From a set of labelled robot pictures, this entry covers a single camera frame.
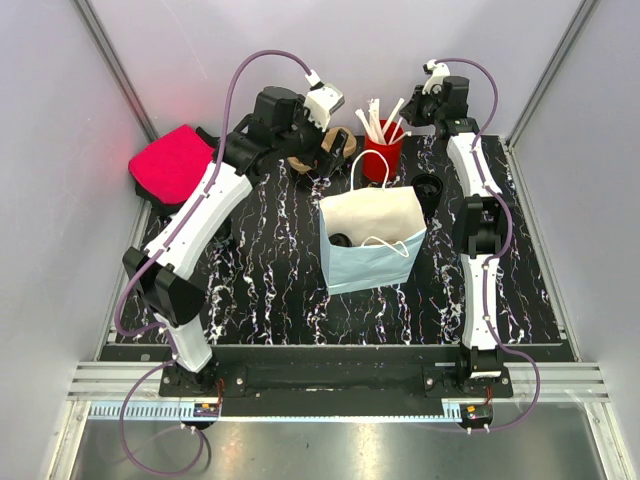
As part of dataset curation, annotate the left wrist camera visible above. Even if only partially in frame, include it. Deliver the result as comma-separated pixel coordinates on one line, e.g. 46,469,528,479
304,69,345,132

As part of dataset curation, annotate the red straw cup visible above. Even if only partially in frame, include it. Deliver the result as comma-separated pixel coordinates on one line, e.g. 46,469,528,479
362,122,404,183

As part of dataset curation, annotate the red and black cloth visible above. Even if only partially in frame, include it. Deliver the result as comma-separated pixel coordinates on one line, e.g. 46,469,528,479
128,125,219,217

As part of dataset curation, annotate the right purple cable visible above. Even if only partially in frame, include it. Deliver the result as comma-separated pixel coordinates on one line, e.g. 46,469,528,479
432,57,542,434

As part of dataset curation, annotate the light blue paper bag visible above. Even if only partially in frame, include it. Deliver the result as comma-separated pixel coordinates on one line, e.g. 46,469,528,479
318,172,426,296

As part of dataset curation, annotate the brown pulp cup carrier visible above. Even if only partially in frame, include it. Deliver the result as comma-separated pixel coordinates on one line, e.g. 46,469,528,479
287,127,357,177

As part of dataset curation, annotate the stack of black lids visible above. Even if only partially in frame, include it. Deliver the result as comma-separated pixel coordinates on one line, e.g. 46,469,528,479
411,174,444,218

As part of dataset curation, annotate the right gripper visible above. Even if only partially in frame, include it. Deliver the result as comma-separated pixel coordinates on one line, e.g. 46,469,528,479
397,85,442,128

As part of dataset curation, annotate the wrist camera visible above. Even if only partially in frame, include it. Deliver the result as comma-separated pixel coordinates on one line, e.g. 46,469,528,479
422,59,450,95
304,69,345,132

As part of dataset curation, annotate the white wrapped straw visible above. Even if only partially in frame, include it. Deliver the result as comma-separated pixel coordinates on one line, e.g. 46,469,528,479
382,97,405,137
368,98,386,145
388,117,412,145

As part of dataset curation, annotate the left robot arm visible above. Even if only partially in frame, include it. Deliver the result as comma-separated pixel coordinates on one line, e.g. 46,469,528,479
123,83,348,396

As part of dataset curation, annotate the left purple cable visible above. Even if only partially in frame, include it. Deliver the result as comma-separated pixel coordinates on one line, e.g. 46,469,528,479
113,49,319,474

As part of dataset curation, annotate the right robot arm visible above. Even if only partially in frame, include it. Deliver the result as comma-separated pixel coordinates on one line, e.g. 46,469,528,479
401,71,512,398

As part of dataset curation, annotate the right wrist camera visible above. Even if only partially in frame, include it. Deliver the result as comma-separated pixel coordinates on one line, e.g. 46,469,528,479
422,59,450,95

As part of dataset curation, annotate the purple cable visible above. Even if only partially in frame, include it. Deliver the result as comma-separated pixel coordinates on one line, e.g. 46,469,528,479
113,49,319,474
432,57,542,434

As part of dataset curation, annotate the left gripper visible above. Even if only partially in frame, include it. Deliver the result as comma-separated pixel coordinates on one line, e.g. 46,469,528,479
274,95,347,177

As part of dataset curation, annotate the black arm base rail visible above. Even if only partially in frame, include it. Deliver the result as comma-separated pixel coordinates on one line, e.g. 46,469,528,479
159,345,514,420

